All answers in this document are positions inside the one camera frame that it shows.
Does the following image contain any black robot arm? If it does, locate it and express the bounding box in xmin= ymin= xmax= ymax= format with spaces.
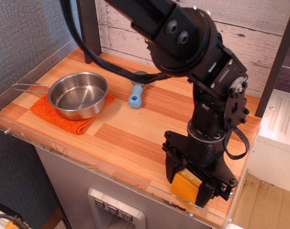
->
xmin=109 ymin=0 xmax=250 ymax=207

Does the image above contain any clear acrylic table guard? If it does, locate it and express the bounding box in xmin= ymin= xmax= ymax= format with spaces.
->
xmin=0 ymin=35 xmax=255 ymax=226

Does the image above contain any dark left frame post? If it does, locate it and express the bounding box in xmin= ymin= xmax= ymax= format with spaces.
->
xmin=76 ymin=0 xmax=102 ymax=55

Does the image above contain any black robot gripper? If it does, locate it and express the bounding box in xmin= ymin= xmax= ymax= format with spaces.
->
xmin=162 ymin=131 xmax=238 ymax=208

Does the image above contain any orange folded cloth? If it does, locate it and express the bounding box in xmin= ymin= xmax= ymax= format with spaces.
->
xmin=30 ymin=93 xmax=116 ymax=135

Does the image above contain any dark right frame post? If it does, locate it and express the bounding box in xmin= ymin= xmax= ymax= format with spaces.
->
xmin=255 ymin=0 xmax=290 ymax=118

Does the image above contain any silver dispenser panel with buttons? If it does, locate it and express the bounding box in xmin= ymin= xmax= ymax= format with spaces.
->
xmin=88 ymin=187 xmax=146 ymax=229

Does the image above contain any blue grey toy scoop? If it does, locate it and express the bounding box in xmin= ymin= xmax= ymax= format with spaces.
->
xmin=128 ymin=80 xmax=148 ymax=109

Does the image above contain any grey toy fridge cabinet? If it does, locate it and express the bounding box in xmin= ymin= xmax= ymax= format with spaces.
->
xmin=35 ymin=147 xmax=209 ymax=229

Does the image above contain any dark frame post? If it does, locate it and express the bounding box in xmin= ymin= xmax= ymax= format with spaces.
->
xmin=255 ymin=0 xmax=290 ymax=118
xmin=76 ymin=0 xmax=102 ymax=55

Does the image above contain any yellow cheese wedge toy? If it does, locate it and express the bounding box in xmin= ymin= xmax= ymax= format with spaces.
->
xmin=170 ymin=169 xmax=202 ymax=204

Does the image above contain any orange black object bottom left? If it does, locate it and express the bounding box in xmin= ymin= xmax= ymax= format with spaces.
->
xmin=0 ymin=214 xmax=29 ymax=229

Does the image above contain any white toy sink counter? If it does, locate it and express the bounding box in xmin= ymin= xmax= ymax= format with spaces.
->
xmin=247 ymin=90 xmax=290 ymax=191

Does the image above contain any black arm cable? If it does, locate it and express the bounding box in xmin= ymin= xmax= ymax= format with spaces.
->
xmin=60 ymin=0 xmax=171 ymax=84

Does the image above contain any stainless steel pot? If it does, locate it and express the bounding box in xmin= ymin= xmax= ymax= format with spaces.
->
xmin=10 ymin=72 xmax=109 ymax=121

